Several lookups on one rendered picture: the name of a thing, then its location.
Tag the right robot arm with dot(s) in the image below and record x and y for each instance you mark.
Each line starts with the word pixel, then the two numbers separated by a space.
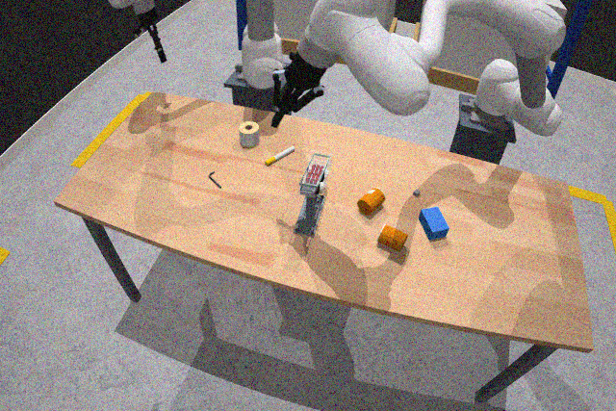
pixel 261 45

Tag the blue rectangular block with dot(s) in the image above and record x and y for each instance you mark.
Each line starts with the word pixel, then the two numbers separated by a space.
pixel 433 223

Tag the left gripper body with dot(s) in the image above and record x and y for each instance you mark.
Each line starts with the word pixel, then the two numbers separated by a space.
pixel 305 73

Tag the orange-brown cylinder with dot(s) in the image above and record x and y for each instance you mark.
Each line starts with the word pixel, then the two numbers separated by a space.
pixel 371 201
pixel 392 237

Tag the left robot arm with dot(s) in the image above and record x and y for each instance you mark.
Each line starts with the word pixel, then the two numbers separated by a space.
pixel 393 69

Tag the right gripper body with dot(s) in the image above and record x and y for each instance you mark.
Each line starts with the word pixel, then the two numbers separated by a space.
pixel 148 17

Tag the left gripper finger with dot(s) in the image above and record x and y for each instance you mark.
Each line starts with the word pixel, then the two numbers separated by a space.
pixel 280 105
pixel 302 101

